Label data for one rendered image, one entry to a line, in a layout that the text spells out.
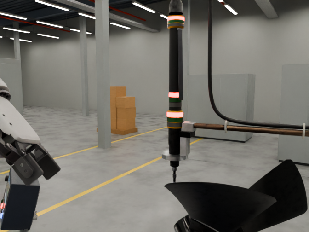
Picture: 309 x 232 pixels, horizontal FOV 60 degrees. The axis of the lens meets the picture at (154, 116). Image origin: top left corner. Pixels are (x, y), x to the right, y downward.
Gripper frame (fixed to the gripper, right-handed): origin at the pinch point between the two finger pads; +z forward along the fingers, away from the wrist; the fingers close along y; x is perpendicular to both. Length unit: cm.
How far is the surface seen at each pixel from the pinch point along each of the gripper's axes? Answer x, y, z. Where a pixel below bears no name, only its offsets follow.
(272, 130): 40.8, -11.5, 23.6
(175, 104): 29.6, -20.1, 4.7
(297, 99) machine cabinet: 317, -474, 125
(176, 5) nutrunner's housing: 44.6, -14.0, -13.6
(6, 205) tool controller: -40, -63, -10
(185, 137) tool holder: 26.1, -20.8, 12.8
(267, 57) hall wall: 685, -1063, 39
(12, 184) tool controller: -33, -62, -15
